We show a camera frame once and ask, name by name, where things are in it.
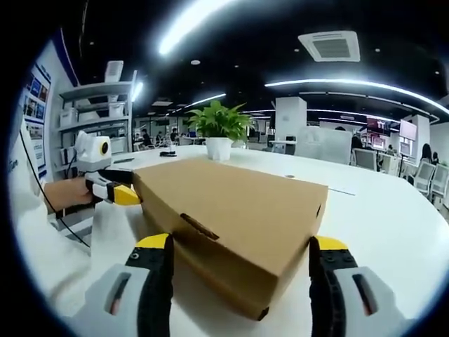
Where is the white office chair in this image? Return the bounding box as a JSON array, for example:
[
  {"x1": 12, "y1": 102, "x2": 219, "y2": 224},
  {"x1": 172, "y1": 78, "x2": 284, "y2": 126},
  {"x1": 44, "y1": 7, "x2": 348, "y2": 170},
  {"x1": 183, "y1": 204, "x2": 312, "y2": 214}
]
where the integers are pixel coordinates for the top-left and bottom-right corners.
[
  {"x1": 353, "y1": 148, "x2": 377, "y2": 172},
  {"x1": 431, "y1": 164, "x2": 449, "y2": 206},
  {"x1": 413, "y1": 163, "x2": 436, "y2": 196}
]

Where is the person's left hand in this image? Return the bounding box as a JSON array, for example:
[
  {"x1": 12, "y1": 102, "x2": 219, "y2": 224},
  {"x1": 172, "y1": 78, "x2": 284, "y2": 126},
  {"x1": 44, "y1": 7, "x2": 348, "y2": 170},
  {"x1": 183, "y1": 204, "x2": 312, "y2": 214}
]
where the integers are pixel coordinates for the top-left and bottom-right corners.
[{"x1": 59, "y1": 176, "x2": 95, "y2": 209}]

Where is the potted green plant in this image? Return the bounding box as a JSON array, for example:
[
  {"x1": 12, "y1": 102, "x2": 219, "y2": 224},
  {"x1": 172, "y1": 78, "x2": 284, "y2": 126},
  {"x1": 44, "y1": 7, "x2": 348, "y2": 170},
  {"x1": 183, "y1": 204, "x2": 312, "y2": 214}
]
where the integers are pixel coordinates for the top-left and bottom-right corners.
[{"x1": 185, "y1": 100, "x2": 256, "y2": 161}]

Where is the frosted desk partition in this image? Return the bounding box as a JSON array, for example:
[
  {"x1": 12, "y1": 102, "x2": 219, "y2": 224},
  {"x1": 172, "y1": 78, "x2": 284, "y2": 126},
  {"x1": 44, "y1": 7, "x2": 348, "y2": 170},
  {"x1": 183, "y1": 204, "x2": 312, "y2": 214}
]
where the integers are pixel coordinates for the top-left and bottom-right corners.
[{"x1": 296, "y1": 126, "x2": 353, "y2": 164}]

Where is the ceiling air conditioner vent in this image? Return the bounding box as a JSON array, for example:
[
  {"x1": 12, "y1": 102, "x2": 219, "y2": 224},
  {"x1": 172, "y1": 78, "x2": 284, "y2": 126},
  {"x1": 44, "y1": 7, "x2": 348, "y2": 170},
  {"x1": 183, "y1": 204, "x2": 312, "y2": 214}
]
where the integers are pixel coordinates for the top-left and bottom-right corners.
[{"x1": 297, "y1": 30, "x2": 361, "y2": 63}]

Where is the blue white wall poster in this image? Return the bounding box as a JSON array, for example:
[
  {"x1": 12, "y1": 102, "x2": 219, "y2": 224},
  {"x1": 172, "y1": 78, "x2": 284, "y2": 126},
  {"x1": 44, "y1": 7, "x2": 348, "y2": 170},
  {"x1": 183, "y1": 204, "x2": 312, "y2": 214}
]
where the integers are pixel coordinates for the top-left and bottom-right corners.
[{"x1": 20, "y1": 61, "x2": 53, "y2": 176}]

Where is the black cable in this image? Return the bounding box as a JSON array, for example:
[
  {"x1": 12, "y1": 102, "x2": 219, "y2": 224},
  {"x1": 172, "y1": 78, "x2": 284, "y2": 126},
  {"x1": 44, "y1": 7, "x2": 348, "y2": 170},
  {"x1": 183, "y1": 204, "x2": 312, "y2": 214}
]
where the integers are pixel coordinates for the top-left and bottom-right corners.
[{"x1": 19, "y1": 129, "x2": 91, "y2": 249}]

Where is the white storage box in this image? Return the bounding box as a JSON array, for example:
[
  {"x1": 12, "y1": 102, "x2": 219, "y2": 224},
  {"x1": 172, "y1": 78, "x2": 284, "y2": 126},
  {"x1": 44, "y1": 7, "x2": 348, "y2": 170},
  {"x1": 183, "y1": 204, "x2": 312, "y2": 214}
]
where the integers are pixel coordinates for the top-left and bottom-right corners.
[{"x1": 105, "y1": 60, "x2": 124, "y2": 84}]

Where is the small pink monitor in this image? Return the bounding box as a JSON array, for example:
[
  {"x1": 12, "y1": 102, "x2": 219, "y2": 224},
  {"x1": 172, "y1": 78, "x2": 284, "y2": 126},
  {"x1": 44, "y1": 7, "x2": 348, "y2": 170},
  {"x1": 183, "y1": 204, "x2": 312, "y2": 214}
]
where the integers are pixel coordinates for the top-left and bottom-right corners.
[{"x1": 399, "y1": 119, "x2": 418, "y2": 140}]

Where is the wide ceiling light strip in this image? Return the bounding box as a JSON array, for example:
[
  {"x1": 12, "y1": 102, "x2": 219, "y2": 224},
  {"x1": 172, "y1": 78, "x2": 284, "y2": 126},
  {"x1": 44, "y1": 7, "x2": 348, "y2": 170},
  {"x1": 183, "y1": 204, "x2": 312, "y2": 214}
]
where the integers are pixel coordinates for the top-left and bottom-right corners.
[{"x1": 157, "y1": 0, "x2": 243, "y2": 55}]

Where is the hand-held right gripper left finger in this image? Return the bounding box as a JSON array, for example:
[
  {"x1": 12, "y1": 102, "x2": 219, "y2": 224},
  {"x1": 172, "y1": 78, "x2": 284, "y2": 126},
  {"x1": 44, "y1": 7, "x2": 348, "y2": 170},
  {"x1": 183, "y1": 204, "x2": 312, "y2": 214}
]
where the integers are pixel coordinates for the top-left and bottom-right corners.
[{"x1": 75, "y1": 232, "x2": 175, "y2": 337}]

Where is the grey storage shelf rack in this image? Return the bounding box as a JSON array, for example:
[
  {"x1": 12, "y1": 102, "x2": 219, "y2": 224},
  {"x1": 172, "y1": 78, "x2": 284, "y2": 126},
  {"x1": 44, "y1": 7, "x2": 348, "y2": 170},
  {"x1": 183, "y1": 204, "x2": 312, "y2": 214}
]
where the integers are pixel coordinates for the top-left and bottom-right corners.
[{"x1": 52, "y1": 80, "x2": 137, "y2": 173}]

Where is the thin ceiling light strip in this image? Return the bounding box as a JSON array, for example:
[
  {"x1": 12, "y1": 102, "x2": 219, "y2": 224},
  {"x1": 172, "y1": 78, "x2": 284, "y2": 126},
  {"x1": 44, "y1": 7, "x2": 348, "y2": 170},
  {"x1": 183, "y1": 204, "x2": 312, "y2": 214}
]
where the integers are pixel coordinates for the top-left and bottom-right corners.
[{"x1": 264, "y1": 79, "x2": 449, "y2": 115}]

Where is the brown cardboard shoe box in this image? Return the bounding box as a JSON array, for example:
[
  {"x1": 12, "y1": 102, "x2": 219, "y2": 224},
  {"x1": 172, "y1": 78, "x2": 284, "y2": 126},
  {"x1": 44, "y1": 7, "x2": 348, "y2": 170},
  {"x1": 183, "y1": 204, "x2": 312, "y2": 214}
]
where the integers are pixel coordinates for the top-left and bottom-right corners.
[{"x1": 132, "y1": 157, "x2": 329, "y2": 322}]

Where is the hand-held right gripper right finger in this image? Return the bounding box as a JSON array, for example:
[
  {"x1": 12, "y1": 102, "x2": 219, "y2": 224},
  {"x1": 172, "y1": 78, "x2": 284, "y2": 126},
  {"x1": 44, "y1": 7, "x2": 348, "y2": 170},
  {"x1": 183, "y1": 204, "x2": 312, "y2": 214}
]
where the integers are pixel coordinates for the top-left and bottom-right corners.
[{"x1": 308, "y1": 235, "x2": 415, "y2": 337}]

